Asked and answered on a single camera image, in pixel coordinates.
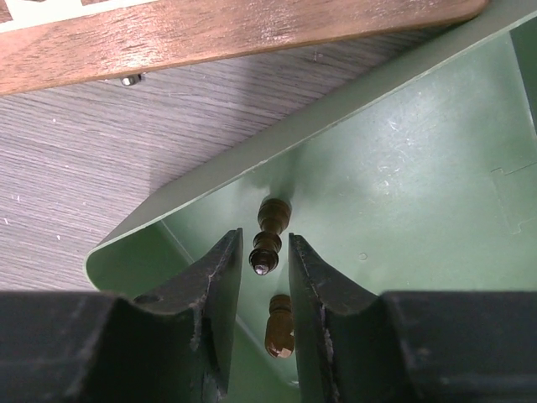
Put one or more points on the dark chess piece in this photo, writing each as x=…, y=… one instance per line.
x=273, y=218
x=279, y=339

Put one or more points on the wooden chessboard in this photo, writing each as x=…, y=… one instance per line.
x=58, y=43

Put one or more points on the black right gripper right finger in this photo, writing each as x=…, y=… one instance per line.
x=345, y=342

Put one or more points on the green plastic tray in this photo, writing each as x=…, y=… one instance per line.
x=420, y=175

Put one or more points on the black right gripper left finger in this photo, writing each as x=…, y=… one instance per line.
x=174, y=343

